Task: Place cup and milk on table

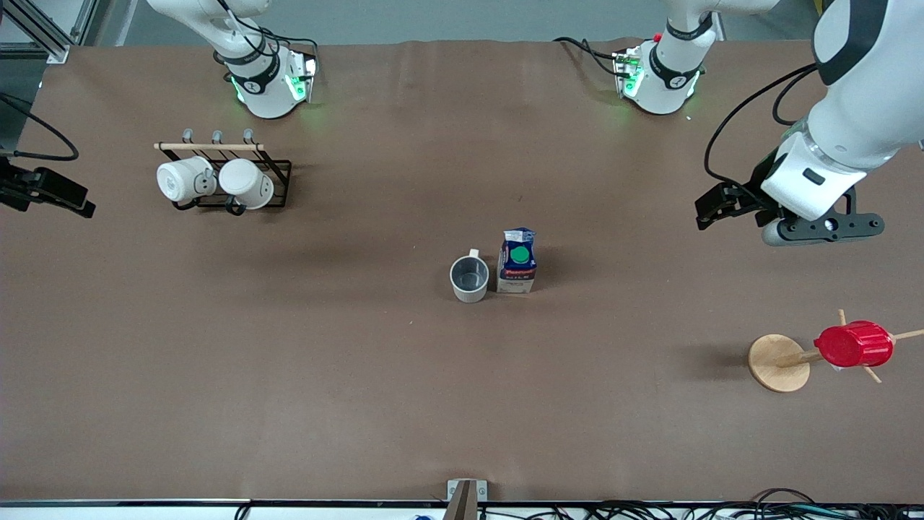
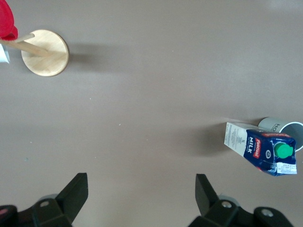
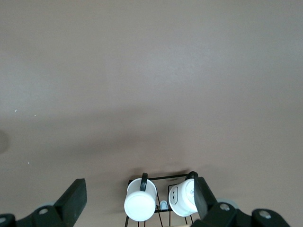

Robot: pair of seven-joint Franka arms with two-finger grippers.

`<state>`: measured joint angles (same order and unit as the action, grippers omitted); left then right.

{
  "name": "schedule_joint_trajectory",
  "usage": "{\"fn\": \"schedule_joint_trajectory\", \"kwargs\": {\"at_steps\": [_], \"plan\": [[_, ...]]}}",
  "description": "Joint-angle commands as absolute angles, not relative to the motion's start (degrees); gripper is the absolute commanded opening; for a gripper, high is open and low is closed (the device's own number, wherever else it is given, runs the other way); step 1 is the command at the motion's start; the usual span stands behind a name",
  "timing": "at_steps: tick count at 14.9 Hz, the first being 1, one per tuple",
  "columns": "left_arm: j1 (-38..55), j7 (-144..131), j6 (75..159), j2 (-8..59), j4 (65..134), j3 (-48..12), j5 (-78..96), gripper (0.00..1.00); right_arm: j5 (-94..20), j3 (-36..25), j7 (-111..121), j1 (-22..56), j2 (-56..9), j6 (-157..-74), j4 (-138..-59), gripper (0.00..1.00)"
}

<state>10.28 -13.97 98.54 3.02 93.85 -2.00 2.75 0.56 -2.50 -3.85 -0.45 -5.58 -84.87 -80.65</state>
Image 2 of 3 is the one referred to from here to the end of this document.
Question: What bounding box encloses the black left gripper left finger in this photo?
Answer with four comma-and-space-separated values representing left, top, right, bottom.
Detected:
18, 173, 89, 227

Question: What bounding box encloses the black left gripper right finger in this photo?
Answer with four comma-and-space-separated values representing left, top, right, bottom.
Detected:
188, 174, 294, 227

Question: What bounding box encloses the blue white milk carton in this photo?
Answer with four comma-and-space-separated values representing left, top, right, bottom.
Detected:
223, 122, 298, 177

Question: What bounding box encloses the grey ribbed HOME mug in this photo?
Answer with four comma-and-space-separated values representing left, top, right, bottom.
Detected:
257, 116, 303, 151

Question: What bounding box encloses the red plastic cup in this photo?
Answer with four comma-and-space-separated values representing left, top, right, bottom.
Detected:
0, 0, 19, 42

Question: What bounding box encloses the wooden mug tree stand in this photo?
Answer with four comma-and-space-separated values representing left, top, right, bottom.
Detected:
0, 29, 70, 77

